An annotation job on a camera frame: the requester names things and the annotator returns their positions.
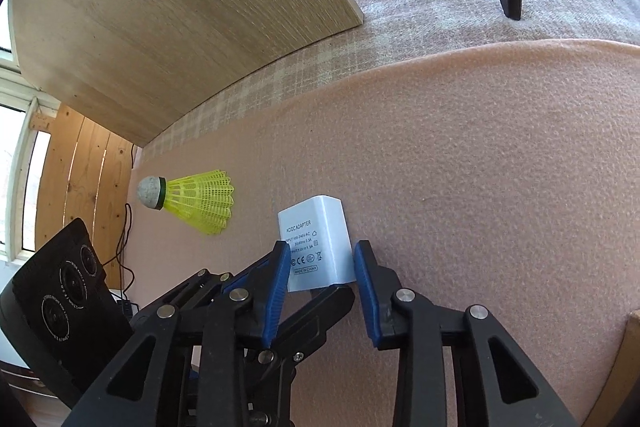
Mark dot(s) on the checked cloth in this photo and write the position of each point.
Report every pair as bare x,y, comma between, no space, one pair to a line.
450,7

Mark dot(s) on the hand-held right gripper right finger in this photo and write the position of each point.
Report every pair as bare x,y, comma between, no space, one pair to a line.
365,297

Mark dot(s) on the yellow shuttlecock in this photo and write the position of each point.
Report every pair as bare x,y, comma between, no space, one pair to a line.
200,199

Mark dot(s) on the pine wood panel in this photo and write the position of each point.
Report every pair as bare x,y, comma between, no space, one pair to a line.
85,187

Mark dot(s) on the large oak wooden board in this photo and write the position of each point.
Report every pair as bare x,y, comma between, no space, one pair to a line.
175,17

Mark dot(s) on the cardboard box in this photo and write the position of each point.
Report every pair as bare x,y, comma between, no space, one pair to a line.
625,372

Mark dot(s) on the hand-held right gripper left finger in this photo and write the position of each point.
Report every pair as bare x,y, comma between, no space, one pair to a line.
276,292

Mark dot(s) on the white charger adapter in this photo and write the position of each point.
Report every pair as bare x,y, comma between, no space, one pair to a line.
315,247

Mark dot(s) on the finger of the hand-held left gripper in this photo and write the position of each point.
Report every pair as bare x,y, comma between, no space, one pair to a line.
325,307
195,287

